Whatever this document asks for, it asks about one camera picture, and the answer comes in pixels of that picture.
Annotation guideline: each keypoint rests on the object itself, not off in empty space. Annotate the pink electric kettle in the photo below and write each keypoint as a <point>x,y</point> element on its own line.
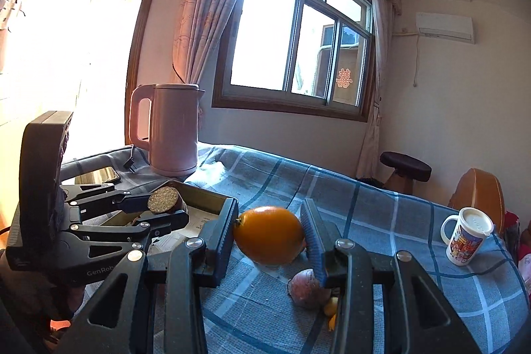
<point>170,130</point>

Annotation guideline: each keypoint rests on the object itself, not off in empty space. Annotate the white air conditioner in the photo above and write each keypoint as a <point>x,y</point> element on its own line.
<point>446,26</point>

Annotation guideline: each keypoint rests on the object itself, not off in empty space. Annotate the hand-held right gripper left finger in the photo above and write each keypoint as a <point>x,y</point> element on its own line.
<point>227,231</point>

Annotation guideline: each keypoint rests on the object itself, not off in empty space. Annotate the pink tin box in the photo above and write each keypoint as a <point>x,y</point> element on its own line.
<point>203,201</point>

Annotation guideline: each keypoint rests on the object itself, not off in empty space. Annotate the dark round stool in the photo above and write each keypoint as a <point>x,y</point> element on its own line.
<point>404,167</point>

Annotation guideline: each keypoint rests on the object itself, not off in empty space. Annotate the small orange kumquat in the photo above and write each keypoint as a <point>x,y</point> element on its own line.
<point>330,306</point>
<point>332,323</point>

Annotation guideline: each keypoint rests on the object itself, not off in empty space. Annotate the red pink cloth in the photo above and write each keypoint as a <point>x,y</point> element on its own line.
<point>523,246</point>

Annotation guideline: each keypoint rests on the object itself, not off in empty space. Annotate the printed paper sheet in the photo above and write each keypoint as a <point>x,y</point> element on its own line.
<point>195,228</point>

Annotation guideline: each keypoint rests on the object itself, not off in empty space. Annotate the brown framed window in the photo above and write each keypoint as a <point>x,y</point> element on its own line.
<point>290,47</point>

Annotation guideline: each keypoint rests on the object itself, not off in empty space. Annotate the white printed mug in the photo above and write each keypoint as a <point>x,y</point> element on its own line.
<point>466,240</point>

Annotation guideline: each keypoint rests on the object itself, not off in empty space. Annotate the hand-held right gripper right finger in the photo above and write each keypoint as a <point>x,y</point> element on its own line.
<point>311,238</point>

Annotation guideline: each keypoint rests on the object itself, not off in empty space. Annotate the gold smartphone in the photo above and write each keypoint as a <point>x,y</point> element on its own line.
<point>97,175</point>

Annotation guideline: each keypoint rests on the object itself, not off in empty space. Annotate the purple passion fruit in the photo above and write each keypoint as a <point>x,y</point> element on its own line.
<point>305,287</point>

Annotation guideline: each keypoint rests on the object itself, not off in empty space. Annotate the red window decal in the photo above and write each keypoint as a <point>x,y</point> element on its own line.
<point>343,78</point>

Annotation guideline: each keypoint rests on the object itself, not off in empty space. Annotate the blue plaid tablecloth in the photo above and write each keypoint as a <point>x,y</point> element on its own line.
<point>394,296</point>

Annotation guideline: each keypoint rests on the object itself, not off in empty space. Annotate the round sesame pastry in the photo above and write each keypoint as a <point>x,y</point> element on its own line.
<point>163,199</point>

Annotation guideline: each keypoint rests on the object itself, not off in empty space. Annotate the orange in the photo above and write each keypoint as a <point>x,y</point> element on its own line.
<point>269,234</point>

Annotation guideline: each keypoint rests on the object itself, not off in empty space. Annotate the pink patterned curtain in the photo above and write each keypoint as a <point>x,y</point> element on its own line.
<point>203,14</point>
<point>379,88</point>

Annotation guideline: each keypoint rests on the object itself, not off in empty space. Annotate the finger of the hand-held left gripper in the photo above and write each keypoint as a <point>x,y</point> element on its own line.
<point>132,203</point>
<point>166,222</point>

